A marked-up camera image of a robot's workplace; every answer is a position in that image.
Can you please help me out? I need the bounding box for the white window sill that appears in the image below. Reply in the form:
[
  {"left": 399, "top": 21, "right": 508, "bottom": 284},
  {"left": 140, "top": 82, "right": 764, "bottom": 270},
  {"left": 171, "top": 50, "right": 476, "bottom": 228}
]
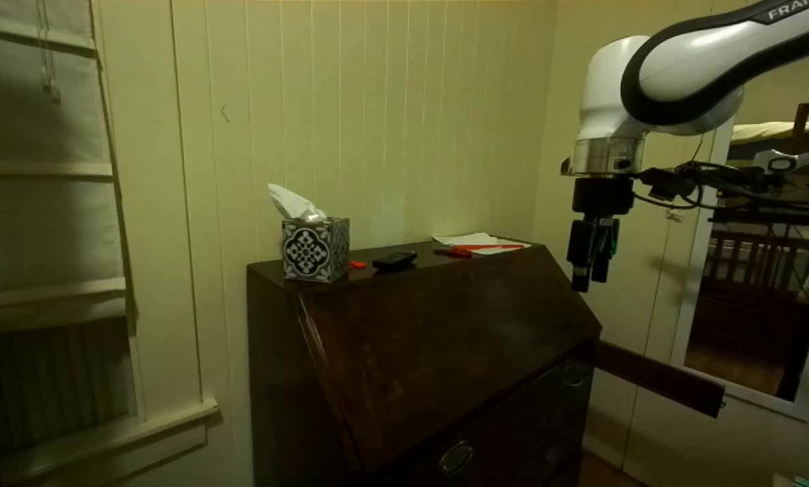
[{"left": 0, "top": 396, "right": 225, "bottom": 487}]

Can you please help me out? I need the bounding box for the white framed mirror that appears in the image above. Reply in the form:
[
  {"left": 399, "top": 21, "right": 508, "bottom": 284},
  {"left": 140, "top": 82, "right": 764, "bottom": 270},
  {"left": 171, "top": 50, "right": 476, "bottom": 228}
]
[{"left": 668, "top": 52, "right": 809, "bottom": 424}]

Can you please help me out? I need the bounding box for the black remote control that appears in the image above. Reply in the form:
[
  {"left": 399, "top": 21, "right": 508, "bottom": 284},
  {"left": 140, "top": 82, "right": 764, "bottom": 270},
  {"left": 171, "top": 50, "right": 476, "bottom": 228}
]
[{"left": 370, "top": 250, "right": 419, "bottom": 273}]

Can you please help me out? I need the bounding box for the white tissue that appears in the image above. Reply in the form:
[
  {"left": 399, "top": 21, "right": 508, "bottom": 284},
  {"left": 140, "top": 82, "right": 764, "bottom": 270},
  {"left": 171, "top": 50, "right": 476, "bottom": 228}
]
[{"left": 266, "top": 182, "right": 331, "bottom": 228}]

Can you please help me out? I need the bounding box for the blind pull cord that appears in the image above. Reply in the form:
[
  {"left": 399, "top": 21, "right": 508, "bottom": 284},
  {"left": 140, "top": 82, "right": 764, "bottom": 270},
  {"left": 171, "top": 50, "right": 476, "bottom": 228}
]
[{"left": 39, "top": 0, "right": 64, "bottom": 107}]

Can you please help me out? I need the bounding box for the dark wooden secretary desk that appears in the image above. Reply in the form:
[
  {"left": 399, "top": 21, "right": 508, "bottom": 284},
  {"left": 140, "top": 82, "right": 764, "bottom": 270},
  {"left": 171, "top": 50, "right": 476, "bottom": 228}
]
[{"left": 243, "top": 240, "right": 603, "bottom": 487}]

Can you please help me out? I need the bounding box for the beige roman window blind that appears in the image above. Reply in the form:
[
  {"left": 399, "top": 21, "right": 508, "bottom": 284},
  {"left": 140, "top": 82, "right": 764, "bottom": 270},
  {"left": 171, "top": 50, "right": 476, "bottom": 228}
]
[{"left": 0, "top": 0, "right": 140, "bottom": 339}]

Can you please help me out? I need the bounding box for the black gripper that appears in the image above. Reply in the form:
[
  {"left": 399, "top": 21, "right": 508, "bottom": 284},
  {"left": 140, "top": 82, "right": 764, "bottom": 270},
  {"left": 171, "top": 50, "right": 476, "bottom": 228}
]
[{"left": 565, "top": 176, "right": 639, "bottom": 299}]

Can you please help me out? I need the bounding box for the dark wooden bar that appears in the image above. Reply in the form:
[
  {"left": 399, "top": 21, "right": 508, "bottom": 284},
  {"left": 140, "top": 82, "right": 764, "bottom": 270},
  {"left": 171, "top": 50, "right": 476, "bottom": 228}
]
[{"left": 589, "top": 339, "right": 729, "bottom": 419}]

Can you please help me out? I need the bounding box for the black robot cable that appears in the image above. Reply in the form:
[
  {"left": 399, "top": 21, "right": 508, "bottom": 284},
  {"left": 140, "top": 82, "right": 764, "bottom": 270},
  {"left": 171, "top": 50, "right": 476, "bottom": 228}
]
[{"left": 630, "top": 159, "right": 809, "bottom": 230}]

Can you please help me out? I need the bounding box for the white paper stack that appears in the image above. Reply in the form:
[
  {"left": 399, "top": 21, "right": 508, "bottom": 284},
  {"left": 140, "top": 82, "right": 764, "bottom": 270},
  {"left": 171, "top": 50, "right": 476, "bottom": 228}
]
[{"left": 430, "top": 230, "right": 532, "bottom": 259}]

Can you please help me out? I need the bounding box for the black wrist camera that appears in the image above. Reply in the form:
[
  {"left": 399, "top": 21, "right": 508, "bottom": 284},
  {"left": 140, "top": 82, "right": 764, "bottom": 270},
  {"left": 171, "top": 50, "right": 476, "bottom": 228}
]
[{"left": 633, "top": 163, "right": 706, "bottom": 208}]

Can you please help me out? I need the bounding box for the round drawer ring handle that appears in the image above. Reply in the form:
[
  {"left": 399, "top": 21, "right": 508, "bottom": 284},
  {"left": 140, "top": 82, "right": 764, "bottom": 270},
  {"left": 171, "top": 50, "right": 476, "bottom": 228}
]
[
  {"left": 436, "top": 439, "right": 478, "bottom": 479},
  {"left": 557, "top": 357, "right": 597, "bottom": 392}
]

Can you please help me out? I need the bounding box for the patterned tissue box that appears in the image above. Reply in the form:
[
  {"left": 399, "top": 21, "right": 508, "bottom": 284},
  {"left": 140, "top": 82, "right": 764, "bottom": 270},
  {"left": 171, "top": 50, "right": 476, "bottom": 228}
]
[{"left": 279, "top": 215, "right": 353, "bottom": 288}]

